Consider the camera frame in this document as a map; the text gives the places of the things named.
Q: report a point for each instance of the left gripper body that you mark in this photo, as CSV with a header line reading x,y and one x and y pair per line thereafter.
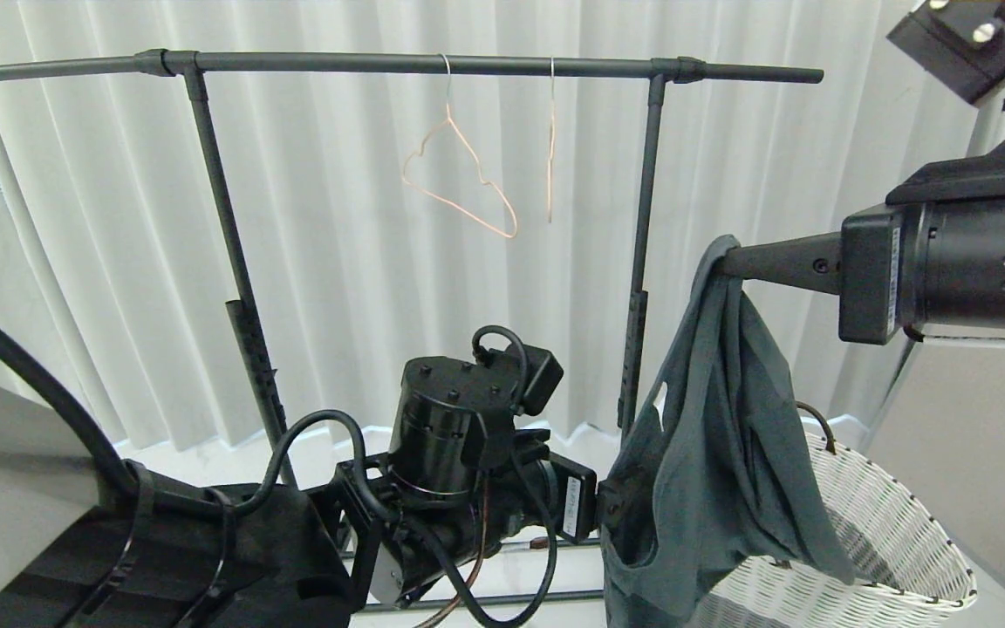
x,y
546,497

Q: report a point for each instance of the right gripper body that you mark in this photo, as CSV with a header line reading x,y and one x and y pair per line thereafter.
x,y
974,262

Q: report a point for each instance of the dark grey t-shirt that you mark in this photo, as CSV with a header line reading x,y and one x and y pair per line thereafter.
x,y
712,436

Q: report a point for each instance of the pink clothes hanger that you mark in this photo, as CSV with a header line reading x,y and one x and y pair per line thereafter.
x,y
550,157
456,131

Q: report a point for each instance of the white laundry basket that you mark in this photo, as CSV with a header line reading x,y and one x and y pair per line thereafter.
x,y
886,523

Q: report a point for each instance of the black clothes rack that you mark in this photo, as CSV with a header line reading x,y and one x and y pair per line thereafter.
x,y
380,63

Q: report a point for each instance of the white curtain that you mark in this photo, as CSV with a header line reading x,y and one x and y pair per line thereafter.
x,y
337,262

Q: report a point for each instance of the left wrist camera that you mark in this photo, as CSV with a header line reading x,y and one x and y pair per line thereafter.
x,y
542,375

